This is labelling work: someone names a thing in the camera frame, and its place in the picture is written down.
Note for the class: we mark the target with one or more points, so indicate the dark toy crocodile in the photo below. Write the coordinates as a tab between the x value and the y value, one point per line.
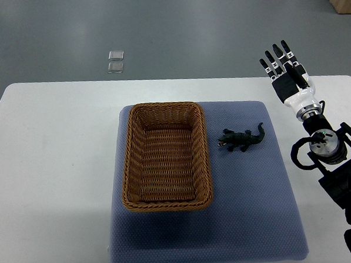
240	139

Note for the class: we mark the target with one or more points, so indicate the brown wicker basket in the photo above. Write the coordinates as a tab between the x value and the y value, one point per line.
167	165

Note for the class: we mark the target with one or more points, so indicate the blue-grey padded mat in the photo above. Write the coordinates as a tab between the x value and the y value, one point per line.
252	218

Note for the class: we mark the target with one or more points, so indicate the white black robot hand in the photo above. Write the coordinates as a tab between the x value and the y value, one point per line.
291	81

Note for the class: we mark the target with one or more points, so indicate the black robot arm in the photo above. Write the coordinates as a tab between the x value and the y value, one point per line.
329	151

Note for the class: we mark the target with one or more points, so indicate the upper floor plate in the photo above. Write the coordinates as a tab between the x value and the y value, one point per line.
116	55

